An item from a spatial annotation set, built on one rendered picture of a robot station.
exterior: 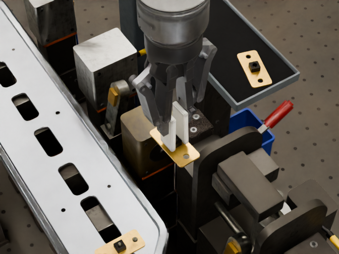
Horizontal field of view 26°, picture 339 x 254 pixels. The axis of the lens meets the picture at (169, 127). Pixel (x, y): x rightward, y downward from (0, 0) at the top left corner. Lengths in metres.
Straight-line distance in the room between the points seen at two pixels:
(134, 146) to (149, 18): 0.49
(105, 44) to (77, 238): 0.38
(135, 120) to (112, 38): 0.19
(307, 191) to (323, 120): 0.61
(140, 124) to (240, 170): 0.26
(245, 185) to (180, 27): 0.34
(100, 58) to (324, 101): 0.70
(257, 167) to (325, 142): 0.64
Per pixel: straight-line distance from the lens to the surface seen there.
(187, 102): 1.03
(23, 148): 1.42
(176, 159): 1.09
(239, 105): 1.25
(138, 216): 1.31
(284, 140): 1.80
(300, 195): 1.26
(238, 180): 1.13
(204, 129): 1.30
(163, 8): 0.85
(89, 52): 1.41
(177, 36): 0.88
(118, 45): 1.42
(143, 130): 1.32
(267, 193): 1.13
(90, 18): 2.07
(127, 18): 1.64
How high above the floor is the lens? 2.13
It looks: 52 degrees down
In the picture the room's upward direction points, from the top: straight up
